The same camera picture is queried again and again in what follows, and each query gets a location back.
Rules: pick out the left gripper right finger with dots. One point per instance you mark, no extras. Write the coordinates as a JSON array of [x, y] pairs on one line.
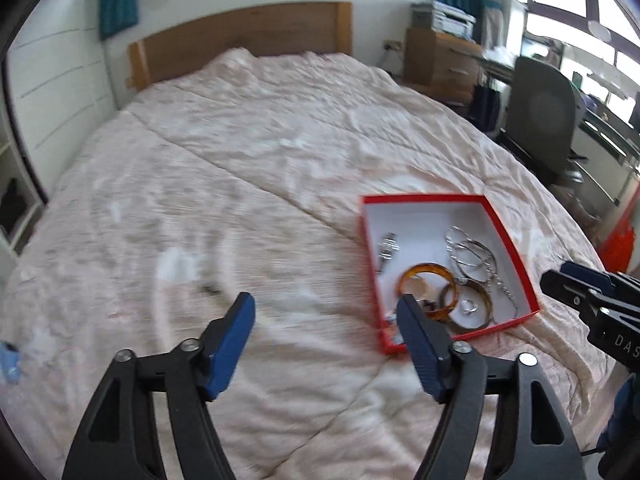
[[532, 437]]

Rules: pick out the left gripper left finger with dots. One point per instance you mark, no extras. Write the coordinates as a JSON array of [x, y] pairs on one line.
[[117, 437]]

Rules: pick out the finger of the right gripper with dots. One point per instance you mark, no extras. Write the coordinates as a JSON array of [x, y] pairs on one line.
[[617, 283], [580, 296]]

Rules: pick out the dark horn bangle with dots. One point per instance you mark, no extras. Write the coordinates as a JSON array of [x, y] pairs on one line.
[[474, 309]]

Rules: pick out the amber bangle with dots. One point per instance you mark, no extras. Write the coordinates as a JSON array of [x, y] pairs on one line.
[[443, 310]]

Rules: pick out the silver watch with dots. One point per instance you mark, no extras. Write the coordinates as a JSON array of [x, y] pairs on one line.
[[387, 248]]

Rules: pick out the silver bangle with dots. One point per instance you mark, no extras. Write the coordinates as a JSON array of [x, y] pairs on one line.
[[474, 260]]

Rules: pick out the red jewelry box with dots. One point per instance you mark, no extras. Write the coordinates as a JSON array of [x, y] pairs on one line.
[[425, 224]]

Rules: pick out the blue charger plug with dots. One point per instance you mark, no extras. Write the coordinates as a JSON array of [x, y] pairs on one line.
[[10, 358]]

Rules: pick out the dark office chair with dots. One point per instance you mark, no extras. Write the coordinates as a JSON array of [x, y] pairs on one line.
[[543, 112]]

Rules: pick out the wooden dresser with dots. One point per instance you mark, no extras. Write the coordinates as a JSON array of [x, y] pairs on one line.
[[441, 66]]

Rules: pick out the white printer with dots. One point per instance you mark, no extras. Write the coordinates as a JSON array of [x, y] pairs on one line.
[[440, 17]]

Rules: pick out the white wardrobe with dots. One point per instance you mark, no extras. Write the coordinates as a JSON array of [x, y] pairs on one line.
[[55, 92]]

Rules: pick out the wooden headboard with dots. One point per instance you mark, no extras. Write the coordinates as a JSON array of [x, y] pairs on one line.
[[271, 30]]

